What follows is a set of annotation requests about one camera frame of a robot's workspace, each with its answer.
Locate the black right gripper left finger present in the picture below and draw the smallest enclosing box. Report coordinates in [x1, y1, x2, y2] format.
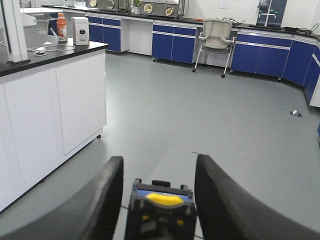
[2, 156, 124, 240]

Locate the potted green plant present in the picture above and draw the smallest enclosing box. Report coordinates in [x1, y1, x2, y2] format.
[132, 0, 141, 15]

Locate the orange drink bottle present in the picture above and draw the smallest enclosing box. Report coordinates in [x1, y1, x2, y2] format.
[56, 12, 68, 42]

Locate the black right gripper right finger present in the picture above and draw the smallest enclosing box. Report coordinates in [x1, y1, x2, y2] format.
[194, 154, 320, 240]

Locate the white cardboard box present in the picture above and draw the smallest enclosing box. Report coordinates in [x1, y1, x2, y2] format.
[71, 16, 90, 45]

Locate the yellow mushroom push button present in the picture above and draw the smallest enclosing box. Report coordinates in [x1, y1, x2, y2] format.
[124, 178, 197, 240]

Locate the white vertical bench post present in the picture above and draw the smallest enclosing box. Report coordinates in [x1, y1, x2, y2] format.
[0, 0, 30, 64]

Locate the blue wall cabinet run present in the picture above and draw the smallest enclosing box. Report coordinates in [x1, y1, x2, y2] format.
[85, 12, 320, 107]

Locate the steel glove box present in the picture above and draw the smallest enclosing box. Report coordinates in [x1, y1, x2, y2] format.
[85, 0, 189, 18]

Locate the white power adapter with cable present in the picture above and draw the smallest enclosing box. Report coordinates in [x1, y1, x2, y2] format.
[27, 44, 76, 57]

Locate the white lab island bench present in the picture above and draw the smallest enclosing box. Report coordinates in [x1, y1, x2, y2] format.
[0, 33, 108, 210]

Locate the beige rolling office chair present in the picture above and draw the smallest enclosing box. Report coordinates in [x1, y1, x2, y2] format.
[192, 18, 236, 78]

